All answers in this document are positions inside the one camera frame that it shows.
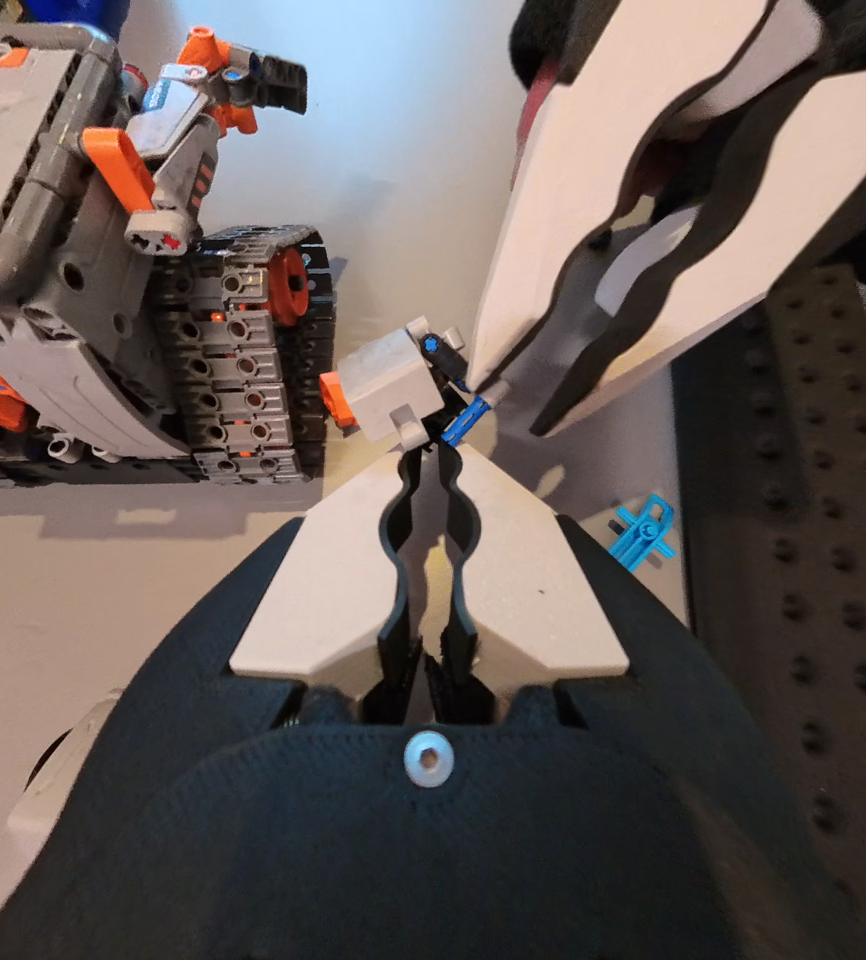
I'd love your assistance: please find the person's right hand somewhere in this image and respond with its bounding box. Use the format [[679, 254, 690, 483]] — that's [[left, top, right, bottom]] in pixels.
[[516, 68, 557, 174]]

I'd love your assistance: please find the white desk stand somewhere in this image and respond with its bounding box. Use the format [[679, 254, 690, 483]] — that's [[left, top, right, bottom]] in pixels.
[[6, 686, 126, 841]]

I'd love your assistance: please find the blue plastic separator tool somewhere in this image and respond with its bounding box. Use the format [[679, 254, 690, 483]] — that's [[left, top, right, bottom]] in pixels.
[[607, 494, 678, 573]]

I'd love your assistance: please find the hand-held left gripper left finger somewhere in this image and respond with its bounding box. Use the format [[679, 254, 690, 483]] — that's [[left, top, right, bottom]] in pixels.
[[231, 447, 416, 688]]

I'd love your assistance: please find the light grey block with pins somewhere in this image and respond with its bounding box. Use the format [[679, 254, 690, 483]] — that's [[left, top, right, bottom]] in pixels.
[[319, 314, 497, 454]]

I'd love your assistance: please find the black dimpled mat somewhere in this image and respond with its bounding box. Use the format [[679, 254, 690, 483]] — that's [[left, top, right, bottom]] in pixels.
[[670, 263, 866, 960]]

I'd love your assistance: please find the grey orange tracked toy robot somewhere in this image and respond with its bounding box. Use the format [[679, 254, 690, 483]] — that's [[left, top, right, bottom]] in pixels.
[[0, 23, 339, 489]]

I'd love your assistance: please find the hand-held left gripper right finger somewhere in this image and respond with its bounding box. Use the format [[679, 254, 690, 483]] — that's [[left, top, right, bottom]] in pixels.
[[445, 444, 632, 688]]

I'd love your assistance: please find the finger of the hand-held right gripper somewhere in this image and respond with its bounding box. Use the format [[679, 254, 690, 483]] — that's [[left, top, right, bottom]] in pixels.
[[468, 0, 782, 388], [528, 68, 866, 439]]

